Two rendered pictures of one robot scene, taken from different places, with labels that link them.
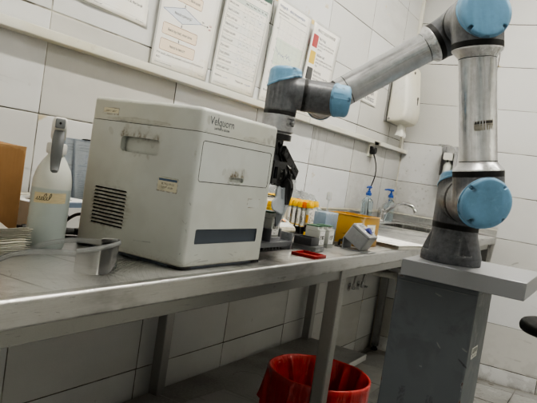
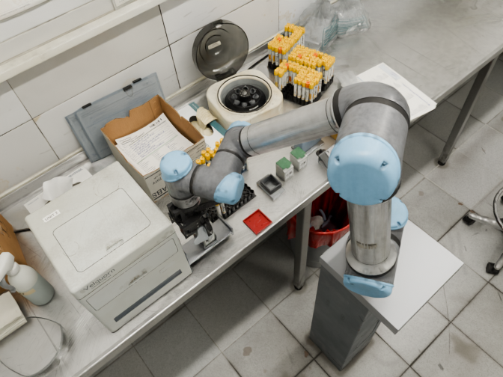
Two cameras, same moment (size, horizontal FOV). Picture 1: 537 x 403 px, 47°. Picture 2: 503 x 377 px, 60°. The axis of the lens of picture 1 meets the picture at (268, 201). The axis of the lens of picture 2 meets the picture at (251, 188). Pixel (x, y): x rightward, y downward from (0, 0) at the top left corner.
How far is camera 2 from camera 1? 1.42 m
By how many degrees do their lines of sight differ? 56
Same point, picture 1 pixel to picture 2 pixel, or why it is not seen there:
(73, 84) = (48, 81)
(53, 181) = (19, 289)
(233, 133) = (116, 271)
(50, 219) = (32, 298)
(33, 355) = not seen: hidden behind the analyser
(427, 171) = not seen: outside the picture
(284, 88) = (173, 186)
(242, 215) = (158, 279)
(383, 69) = (284, 141)
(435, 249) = not seen: hidden behind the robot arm
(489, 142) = (372, 255)
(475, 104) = (357, 231)
